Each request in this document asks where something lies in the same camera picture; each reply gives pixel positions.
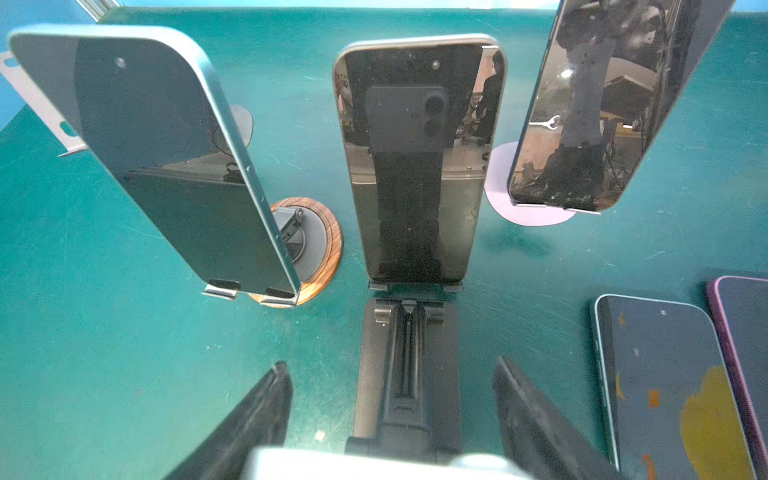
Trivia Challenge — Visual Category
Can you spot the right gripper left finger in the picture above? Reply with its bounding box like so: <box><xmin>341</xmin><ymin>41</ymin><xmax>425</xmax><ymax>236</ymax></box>
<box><xmin>166</xmin><ymin>361</ymin><xmax>293</xmax><ymax>479</ymax></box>

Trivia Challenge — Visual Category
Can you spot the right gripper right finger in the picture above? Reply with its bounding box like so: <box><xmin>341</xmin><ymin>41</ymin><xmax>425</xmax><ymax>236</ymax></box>
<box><xmin>493</xmin><ymin>356</ymin><xmax>622</xmax><ymax>479</ymax></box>

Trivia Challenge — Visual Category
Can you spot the black folding phone stand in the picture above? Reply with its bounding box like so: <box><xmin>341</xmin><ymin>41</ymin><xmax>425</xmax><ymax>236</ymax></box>
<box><xmin>345</xmin><ymin>281</ymin><xmax>462</xmax><ymax>464</ymax></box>

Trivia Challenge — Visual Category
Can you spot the black phone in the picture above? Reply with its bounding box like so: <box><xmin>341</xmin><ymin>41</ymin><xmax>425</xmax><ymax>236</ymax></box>
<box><xmin>707</xmin><ymin>276</ymin><xmax>767</xmax><ymax>479</ymax></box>
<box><xmin>508</xmin><ymin>0</ymin><xmax>733</xmax><ymax>213</ymax></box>
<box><xmin>592</xmin><ymin>294</ymin><xmax>757</xmax><ymax>479</ymax></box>
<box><xmin>8</xmin><ymin>24</ymin><xmax>301</xmax><ymax>306</ymax></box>

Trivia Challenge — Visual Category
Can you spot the white-edged phone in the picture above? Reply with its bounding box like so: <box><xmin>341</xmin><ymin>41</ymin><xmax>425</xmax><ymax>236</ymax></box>
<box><xmin>333</xmin><ymin>34</ymin><xmax>505</xmax><ymax>284</ymax></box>

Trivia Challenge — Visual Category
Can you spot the grey phone stand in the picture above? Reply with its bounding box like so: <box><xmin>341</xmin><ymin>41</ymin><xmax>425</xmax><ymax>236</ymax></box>
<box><xmin>1</xmin><ymin>51</ymin><xmax>88</xmax><ymax>157</ymax></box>
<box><xmin>212</xmin><ymin>105</ymin><xmax>254</xmax><ymax>156</ymax></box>
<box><xmin>484</xmin><ymin>142</ymin><xmax>576</xmax><ymax>227</ymax></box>

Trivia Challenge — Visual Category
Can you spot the brown round phone stand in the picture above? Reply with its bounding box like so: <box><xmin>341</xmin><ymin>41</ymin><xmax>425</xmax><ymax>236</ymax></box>
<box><xmin>271</xmin><ymin>197</ymin><xmax>343</xmax><ymax>306</ymax></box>

